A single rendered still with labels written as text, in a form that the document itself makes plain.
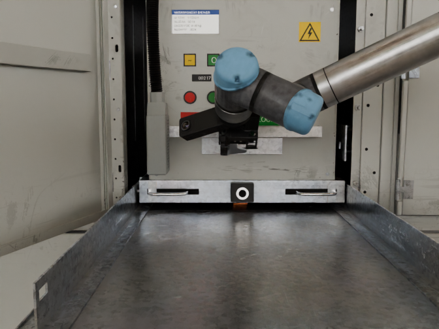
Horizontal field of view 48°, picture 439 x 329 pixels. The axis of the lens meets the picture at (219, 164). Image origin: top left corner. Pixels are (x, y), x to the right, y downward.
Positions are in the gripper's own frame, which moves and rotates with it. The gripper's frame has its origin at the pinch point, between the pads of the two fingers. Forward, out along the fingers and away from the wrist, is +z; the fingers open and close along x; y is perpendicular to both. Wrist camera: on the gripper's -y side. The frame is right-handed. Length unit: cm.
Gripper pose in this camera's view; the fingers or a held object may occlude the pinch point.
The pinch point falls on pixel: (223, 149)
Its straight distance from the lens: 114.8
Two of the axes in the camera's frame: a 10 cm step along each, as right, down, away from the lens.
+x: 0.2, -9.2, 3.8
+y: 10.0, 0.2, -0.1
